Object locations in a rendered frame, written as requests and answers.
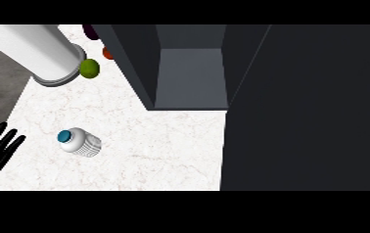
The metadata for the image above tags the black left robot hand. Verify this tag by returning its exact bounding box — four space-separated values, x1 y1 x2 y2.
0 121 27 171

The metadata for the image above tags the white water bottle blue cap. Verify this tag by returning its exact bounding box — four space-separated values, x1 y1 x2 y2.
55 127 103 158

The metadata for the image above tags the dark grey open cabinet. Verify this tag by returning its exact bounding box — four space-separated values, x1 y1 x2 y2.
91 24 272 112

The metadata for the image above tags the green round fruit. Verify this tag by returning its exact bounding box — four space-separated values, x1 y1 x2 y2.
78 58 101 80

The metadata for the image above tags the red round fruit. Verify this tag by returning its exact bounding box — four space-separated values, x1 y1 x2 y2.
101 46 114 61

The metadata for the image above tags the dark purple round fruit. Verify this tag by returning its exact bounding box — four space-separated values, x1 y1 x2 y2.
81 24 101 41

